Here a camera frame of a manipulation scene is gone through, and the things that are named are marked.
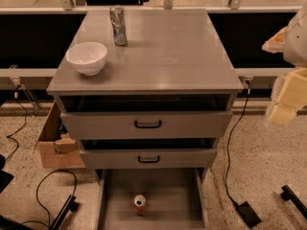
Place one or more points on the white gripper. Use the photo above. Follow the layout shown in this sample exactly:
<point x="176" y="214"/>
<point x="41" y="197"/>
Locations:
<point x="296" y="45"/>

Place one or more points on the red coke can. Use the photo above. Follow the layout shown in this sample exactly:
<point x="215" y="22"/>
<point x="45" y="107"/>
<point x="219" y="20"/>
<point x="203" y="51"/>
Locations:
<point x="139" y="205"/>

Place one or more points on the grey drawer cabinet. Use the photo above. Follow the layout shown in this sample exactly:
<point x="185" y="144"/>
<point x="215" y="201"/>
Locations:
<point x="173" y="61"/>

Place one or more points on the grey middle drawer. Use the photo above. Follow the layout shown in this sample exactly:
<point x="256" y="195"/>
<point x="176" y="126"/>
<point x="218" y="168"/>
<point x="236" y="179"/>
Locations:
<point x="127" y="158"/>

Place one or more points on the grey top drawer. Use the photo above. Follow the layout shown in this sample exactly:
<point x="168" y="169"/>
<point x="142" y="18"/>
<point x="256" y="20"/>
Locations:
<point x="120" y="125"/>

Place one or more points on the grey open bottom drawer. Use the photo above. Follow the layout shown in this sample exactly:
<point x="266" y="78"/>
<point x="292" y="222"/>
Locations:
<point x="174" y="200"/>

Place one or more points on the silver tall can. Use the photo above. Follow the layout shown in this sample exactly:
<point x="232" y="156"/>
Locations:
<point x="117" y="18"/>

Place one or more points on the black stand leg right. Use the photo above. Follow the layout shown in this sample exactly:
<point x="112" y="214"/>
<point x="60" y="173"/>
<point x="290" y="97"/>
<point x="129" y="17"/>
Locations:
<point x="287" y="194"/>

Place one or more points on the black stand leg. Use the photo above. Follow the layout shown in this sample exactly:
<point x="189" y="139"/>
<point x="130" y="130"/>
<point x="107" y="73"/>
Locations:
<point x="70" y="205"/>
<point x="287" y="194"/>

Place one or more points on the white ceramic bowl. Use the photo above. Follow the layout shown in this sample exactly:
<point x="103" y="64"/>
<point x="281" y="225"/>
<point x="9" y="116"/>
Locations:
<point x="88" y="58"/>

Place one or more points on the brown cardboard box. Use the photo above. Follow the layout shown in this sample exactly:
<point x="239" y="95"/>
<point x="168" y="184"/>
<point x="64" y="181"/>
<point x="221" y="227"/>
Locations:
<point x="56" y="148"/>

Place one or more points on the black stand leg left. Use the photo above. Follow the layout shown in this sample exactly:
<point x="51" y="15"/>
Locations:
<point x="70" y="205"/>

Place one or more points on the black top drawer handle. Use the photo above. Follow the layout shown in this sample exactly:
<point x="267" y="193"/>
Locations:
<point x="153" y="125"/>

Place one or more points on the black drawer handle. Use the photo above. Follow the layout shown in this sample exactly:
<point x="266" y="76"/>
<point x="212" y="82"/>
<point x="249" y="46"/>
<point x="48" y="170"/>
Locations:
<point x="148" y="160"/>
<point x="153" y="125"/>

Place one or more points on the black power adapter with cable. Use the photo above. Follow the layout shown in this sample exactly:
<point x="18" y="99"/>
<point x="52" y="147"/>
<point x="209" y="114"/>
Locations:
<point x="244" y="210"/>

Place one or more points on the black middle drawer handle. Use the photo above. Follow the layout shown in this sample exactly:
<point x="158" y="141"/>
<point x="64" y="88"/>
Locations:
<point x="148" y="160"/>

